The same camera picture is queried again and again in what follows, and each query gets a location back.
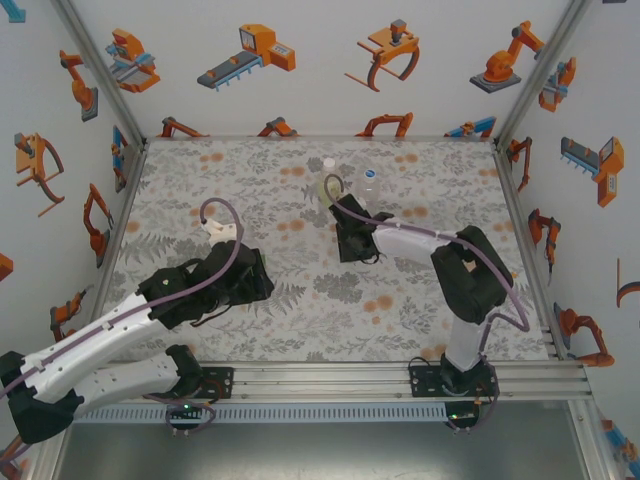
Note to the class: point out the right aluminium side rail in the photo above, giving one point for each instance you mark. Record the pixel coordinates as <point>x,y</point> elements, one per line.
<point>527,250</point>

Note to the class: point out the bottle with yellow-green label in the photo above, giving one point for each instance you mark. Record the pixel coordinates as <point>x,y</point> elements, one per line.
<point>334,187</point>

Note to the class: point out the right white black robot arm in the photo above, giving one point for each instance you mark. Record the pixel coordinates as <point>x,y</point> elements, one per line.
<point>470,280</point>

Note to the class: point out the clear unlabelled plastic bottle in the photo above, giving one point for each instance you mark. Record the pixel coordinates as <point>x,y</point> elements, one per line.
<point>370,192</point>

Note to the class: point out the white cap with blue print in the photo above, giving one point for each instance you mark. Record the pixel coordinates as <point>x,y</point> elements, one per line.
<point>370,174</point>

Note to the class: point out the aluminium corner post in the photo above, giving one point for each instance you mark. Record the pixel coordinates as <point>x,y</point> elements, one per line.
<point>103,70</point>
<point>543,70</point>

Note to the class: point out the aluminium frame leg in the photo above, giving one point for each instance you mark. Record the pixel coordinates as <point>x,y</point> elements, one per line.
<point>590,440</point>
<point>55,457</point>

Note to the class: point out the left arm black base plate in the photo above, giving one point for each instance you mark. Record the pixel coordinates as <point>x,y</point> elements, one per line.
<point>222,382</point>

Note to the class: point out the left aluminium side rail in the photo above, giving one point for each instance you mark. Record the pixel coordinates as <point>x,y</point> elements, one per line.
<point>123,210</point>

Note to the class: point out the aluminium side rail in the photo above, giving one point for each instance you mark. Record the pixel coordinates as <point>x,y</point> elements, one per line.
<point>123,210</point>
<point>527,250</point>

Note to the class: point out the aluminium front rail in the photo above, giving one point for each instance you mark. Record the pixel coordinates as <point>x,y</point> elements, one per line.
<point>320,382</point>

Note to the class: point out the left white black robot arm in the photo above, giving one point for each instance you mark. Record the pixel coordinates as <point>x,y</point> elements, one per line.
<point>100,340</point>

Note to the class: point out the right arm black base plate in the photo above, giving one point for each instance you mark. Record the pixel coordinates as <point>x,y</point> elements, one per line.
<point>422,380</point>

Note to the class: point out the floral patterned tablecloth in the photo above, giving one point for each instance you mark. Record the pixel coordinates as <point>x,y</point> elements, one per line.
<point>225,170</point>

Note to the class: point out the right aluminium corner post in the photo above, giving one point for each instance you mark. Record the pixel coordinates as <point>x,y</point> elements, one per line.
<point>543,70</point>

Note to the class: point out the aluminium back rail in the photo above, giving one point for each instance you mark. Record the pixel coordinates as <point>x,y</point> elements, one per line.
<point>325,137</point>

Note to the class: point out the white bottle cap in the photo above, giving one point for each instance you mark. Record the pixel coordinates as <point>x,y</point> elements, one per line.
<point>329,163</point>

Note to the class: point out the grey metal base panel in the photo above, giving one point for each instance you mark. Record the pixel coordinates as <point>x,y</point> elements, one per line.
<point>350,450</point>

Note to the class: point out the left aluminium corner post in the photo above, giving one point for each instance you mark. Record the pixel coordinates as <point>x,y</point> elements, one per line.
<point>103,70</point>

